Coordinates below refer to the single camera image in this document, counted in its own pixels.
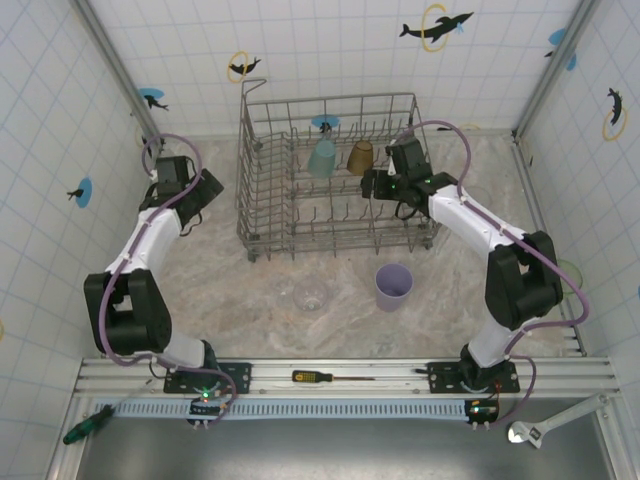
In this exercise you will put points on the amber textured plastic cup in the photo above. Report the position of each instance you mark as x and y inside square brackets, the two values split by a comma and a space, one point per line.
[360, 160]

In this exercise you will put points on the teal plastic cup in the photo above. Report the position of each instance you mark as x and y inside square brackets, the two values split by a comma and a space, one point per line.
[320, 162]

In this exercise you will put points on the lavender plastic cup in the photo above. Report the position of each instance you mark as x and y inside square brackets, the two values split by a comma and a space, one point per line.
[387, 300]

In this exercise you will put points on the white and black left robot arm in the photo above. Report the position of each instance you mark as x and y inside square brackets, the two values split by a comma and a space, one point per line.
[160, 235]

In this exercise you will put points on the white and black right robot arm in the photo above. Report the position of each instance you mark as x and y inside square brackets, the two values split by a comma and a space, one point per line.
[465, 220]

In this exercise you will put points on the blue oval black fish sticker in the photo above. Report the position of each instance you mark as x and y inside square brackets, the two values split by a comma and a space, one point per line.
[320, 121]

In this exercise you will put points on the blue oval shark sticker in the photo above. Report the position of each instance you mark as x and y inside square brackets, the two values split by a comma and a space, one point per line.
[149, 94]

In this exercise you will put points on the blue oval diver sticker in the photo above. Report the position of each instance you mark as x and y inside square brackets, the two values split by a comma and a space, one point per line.
[86, 192]

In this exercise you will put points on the clear round glass bowl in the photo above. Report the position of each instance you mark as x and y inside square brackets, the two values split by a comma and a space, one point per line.
[310, 300]

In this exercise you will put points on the black and yellow screwdriver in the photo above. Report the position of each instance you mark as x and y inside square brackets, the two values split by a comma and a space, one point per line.
[305, 376]

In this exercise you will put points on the silver adjustable wrench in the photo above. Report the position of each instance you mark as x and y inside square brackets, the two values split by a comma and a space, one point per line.
[575, 412]

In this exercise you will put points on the aluminium frame post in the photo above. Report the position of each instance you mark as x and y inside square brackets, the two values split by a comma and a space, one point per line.
[540, 100]
[121, 70]

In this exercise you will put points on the aluminium mounting rail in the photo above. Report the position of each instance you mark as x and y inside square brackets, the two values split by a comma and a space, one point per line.
[350, 367]

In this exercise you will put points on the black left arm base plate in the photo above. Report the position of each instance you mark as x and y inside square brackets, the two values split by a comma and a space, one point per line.
[240, 372]

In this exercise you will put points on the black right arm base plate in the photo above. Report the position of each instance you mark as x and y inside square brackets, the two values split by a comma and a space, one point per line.
[442, 375]

